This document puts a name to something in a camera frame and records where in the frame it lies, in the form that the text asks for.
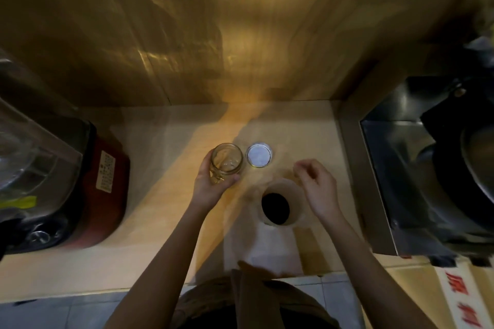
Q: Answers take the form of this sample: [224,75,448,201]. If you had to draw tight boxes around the cardboard box with red print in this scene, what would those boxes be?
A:
[363,255,494,329]

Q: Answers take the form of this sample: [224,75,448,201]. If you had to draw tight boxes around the person's right hand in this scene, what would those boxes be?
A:
[293,159,343,224]

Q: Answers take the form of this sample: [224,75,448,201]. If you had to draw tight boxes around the white round jar lid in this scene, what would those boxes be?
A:
[246,142,273,168]

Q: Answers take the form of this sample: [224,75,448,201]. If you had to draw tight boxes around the clear glass jar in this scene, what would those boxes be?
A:
[209,143,244,183]

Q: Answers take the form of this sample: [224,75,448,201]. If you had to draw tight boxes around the red blender base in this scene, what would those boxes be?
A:
[0,117,130,255]

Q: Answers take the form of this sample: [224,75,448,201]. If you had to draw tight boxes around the clear blender jug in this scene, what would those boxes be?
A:
[0,97,84,210]

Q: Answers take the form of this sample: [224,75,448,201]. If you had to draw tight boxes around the stainless steel sink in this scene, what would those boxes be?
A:
[360,77,494,257]

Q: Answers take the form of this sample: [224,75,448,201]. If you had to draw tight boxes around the person's brown clothing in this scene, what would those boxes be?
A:
[170,261,341,329]

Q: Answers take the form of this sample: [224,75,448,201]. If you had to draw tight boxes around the black wok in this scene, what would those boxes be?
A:
[420,84,494,206]

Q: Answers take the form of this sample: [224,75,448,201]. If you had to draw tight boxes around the cup of dark liquid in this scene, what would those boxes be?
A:
[256,179,306,227]

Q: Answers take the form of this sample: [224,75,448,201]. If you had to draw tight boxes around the person's left forearm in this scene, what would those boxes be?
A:
[104,202,217,329]

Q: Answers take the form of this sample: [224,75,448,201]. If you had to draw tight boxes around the person's left hand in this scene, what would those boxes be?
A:
[191,150,241,213]

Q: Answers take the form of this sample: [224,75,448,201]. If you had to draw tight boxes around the person's right forearm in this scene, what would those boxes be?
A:
[314,211,438,329]

